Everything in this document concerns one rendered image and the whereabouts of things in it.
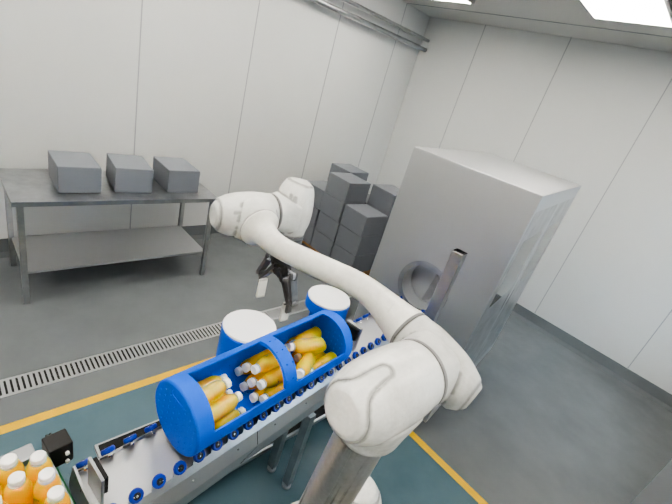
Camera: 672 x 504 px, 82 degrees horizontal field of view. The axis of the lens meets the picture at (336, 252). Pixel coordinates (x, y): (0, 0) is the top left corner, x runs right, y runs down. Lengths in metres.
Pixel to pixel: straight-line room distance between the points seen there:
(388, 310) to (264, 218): 0.36
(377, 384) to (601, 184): 5.11
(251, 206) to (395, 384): 0.54
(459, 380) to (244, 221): 0.58
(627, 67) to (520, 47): 1.26
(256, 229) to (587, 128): 5.06
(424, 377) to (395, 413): 0.09
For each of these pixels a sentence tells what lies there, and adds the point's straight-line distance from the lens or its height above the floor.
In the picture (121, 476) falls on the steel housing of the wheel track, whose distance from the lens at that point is 1.68.
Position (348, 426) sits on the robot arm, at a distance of 0.65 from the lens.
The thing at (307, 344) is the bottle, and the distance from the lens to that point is 1.88.
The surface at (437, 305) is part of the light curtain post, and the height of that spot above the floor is 1.40.
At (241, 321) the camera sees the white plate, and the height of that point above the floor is 1.04.
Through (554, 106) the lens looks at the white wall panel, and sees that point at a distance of 5.81.
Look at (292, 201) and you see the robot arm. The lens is 1.04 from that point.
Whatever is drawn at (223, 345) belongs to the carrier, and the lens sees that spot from 2.09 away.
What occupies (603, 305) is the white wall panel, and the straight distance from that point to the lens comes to 5.73.
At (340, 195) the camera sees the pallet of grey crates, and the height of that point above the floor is 0.99.
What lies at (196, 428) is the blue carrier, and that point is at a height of 1.16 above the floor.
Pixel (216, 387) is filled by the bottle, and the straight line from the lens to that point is 1.59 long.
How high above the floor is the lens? 2.32
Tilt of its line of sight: 24 degrees down
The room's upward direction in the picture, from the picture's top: 17 degrees clockwise
